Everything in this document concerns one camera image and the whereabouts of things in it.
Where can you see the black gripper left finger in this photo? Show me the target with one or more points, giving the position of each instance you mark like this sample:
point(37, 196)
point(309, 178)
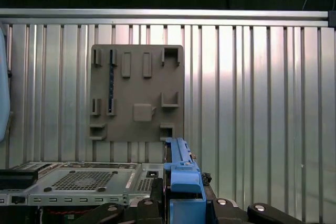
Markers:
point(141, 213)

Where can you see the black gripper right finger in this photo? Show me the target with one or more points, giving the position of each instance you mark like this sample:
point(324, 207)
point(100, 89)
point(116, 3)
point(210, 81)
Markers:
point(231, 216)

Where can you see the hard disk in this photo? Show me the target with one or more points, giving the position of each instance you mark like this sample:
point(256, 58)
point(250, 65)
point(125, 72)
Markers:
point(183, 182)

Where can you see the grey power supply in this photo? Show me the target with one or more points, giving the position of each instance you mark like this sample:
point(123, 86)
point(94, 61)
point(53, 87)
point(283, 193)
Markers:
point(123, 179)

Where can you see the black PC case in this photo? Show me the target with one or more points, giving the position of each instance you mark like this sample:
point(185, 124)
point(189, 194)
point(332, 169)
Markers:
point(78, 197)

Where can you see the grey parts rack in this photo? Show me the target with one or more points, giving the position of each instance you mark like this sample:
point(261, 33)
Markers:
point(136, 90)

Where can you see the blue RAM stick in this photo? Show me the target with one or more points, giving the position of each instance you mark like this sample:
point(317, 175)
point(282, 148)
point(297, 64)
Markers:
point(111, 82)

